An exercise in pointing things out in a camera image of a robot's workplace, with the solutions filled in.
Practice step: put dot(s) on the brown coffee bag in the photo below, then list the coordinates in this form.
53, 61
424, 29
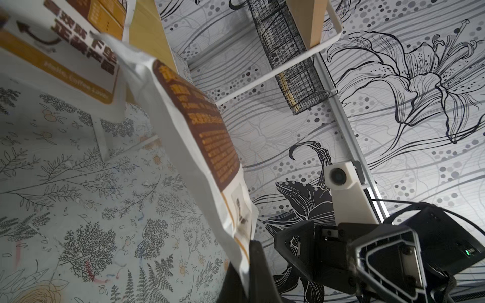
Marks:
199, 145
52, 45

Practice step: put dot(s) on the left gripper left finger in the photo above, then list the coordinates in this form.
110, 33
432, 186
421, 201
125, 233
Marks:
232, 290

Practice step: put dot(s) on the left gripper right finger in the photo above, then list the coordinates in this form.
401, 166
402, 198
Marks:
262, 286

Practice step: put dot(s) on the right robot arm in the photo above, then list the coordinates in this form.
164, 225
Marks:
446, 248

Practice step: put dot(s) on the black wire basket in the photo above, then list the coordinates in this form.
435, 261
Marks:
282, 42

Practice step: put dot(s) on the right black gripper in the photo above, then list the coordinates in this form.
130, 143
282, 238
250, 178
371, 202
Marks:
381, 262

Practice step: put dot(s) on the brown coffee bag top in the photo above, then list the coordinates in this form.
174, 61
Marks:
199, 145

